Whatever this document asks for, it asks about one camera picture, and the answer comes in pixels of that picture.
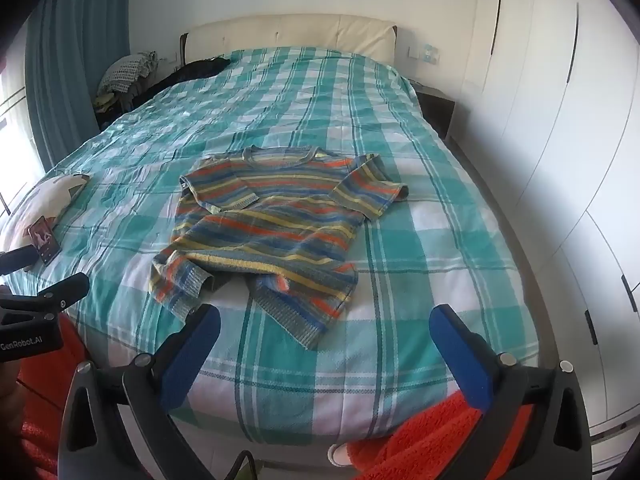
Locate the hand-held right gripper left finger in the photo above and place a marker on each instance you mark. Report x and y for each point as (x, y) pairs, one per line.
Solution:
(192, 355)

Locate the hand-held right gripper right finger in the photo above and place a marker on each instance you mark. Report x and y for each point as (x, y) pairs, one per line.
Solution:
(462, 355)

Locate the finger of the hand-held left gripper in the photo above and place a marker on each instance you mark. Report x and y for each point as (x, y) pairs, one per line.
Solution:
(17, 259)
(55, 292)

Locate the striped knit sweater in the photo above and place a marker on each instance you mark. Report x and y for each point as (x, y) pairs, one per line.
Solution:
(280, 225)

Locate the pile of folded clothes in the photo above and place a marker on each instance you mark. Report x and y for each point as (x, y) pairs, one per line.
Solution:
(125, 72)

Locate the dark red smartphone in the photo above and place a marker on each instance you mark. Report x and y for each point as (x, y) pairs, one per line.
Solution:
(45, 240)

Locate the white pillow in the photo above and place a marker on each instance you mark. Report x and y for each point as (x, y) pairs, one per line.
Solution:
(30, 205)

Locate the person in red clothing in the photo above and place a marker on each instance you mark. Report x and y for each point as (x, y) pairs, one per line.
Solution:
(425, 440)

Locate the bed with teal plaid cover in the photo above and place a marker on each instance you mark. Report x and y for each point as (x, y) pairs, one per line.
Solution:
(425, 240)

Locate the window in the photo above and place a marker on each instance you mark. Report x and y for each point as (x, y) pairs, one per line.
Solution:
(15, 135)

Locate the teal curtain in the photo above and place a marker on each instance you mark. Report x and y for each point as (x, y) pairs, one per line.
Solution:
(70, 60)

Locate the white wardrobe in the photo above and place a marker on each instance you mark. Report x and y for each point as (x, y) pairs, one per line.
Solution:
(560, 135)

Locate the dark nightstand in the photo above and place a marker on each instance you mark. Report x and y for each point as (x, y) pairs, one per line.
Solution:
(437, 105)

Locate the black garment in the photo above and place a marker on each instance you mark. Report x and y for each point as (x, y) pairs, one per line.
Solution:
(195, 70)

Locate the cream padded headboard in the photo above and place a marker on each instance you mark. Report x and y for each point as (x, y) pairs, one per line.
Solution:
(290, 35)

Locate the wall socket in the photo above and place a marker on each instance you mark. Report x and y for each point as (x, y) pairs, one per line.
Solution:
(431, 55)

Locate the white wall switch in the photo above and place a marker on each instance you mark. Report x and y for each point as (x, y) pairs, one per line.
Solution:
(413, 52)

